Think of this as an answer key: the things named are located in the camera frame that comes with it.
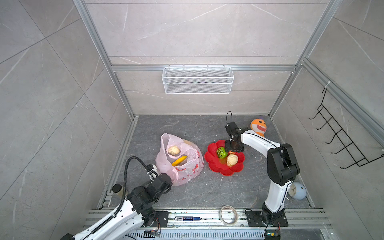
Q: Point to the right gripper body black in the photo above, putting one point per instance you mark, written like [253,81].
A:
[231,146]

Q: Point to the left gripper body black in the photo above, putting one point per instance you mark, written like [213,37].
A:
[157,199]

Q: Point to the peach fake fruit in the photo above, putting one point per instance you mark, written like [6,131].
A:
[232,160]

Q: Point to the green fake avocado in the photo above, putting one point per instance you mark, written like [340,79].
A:
[222,153]

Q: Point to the red flower-shaped plate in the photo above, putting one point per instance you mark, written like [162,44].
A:
[220,165]

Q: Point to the pink plastic bag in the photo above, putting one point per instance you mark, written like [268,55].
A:
[187,170]

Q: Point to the cream fake pear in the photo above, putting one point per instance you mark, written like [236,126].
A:
[173,150]

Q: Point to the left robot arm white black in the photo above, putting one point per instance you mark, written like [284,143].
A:
[136,211]

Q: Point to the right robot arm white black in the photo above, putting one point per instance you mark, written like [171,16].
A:
[282,167]

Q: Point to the yellow fake banana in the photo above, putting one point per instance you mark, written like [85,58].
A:
[179,161]

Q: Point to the orange shark plush toy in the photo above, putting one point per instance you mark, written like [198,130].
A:
[259,127]

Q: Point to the blue marker pen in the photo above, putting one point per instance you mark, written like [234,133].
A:
[187,219]

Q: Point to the small dark-lid jar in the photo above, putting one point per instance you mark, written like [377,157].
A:
[119,190]

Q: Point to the clear tape roll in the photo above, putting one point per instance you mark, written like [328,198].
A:
[228,216]

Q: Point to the white round alarm clock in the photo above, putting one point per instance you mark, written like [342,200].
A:
[297,191]

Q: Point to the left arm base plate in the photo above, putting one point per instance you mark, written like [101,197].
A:
[161,218]

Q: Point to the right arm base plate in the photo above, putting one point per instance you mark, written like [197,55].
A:
[260,219]

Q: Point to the white wire mesh basket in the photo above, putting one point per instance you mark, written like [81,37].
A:
[197,80]

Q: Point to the black wire hook rack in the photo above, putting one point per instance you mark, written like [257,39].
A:
[339,133]

